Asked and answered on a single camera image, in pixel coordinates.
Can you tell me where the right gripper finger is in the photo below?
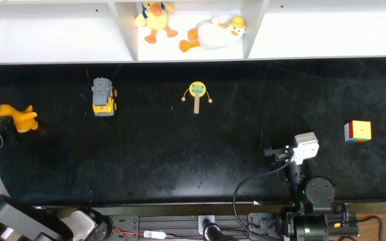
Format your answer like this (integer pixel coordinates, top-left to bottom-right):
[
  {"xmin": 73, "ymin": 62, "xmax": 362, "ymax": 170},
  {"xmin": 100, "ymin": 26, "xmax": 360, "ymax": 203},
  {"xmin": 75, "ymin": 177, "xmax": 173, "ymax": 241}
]
[{"xmin": 263, "ymin": 146, "xmax": 294, "ymax": 163}]

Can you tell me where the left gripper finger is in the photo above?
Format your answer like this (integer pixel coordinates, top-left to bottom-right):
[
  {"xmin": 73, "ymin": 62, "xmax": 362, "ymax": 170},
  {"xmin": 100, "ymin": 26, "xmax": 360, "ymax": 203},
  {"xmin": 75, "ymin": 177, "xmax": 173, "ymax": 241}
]
[{"xmin": 0, "ymin": 116, "xmax": 21, "ymax": 143}]

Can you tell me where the yellow rubber duck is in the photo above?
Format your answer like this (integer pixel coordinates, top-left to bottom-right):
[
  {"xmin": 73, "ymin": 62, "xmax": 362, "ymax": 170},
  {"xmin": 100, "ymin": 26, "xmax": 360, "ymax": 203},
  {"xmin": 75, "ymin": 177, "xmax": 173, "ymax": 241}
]
[{"xmin": 0, "ymin": 104, "xmax": 40, "ymax": 133}]

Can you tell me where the grey and yellow toy truck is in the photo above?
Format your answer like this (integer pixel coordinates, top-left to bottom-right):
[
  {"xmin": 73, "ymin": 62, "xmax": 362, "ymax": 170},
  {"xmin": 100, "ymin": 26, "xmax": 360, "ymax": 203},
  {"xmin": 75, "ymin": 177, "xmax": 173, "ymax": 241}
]
[{"xmin": 91, "ymin": 77, "xmax": 118, "ymax": 117}]

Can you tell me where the many-coloured puzzle cube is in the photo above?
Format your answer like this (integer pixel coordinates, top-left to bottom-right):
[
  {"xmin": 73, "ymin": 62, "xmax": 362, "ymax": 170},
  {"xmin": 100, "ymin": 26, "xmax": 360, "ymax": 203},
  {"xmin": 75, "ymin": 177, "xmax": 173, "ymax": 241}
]
[{"xmin": 344, "ymin": 120, "xmax": 372, "ymax": 144}]

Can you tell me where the yellow wooden rattle drum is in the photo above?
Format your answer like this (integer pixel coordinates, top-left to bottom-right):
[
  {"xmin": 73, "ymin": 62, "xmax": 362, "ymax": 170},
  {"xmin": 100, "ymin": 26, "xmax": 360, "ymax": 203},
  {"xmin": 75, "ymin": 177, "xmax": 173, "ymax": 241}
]
[{"xmin": 181, "ymin": 81, "xmax": 214, "ymax": 115}]

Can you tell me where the white shelf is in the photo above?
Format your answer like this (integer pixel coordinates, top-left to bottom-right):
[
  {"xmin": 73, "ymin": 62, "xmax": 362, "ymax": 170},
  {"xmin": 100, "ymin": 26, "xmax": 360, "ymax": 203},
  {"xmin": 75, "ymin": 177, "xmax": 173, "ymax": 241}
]
[{"xmin": 0, "ymin": 0, "xmax": 386, "ymax": 65}]

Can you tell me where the white plush duck yellow hat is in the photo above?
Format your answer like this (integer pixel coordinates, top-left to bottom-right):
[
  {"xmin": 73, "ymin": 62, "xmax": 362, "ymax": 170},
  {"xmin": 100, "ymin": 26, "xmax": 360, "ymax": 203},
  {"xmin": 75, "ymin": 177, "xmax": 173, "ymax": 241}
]
[{"xmin": 179, "ymin": 15, "xmax": 247, "ymax": 53}]

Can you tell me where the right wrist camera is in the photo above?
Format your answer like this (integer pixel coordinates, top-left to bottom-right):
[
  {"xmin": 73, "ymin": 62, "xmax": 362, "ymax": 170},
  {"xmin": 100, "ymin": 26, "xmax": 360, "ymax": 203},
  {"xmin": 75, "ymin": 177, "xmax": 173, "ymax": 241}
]
[{"xmin": 292, "ymin": 131, "xmax": 320, "ymax": 165}]

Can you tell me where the black cable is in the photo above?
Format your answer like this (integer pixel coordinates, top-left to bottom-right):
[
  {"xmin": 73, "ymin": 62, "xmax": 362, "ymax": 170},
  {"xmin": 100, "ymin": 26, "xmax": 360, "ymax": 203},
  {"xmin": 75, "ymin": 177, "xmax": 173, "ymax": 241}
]
[{"xmin": 232, "ymin": 152, "xmax": 295, "ymax": 241}]

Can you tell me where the mounting rail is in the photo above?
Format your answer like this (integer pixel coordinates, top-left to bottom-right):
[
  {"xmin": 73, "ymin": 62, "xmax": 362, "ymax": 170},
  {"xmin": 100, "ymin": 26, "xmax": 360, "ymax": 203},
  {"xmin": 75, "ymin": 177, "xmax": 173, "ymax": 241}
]
[{"xmin": 108, "ymin": 213, "xmax": 385, "ymax": 241}]

